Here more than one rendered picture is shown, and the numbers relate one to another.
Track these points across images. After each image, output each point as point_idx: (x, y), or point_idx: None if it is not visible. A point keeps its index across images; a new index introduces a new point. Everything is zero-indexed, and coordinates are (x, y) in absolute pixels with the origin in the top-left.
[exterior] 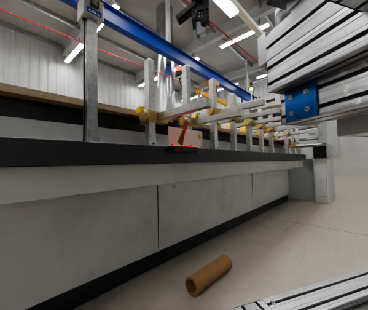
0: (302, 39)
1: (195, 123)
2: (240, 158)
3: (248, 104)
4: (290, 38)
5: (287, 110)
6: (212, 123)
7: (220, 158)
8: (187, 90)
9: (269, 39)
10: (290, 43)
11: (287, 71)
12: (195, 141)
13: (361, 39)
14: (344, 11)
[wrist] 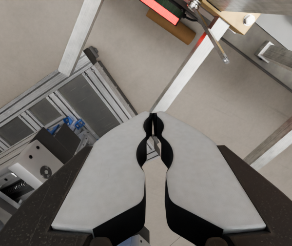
0: (1, 159)
1: (212, 20)
2: None
3: (250, 160)
4: (3, 160)
5: (53, 130)
6: None
7: (246, 58)
8: (240, 1)
9: (11, 160)
10: (6, 157)
11: (22, 141)
12: (206, 16)
13: None
14: None
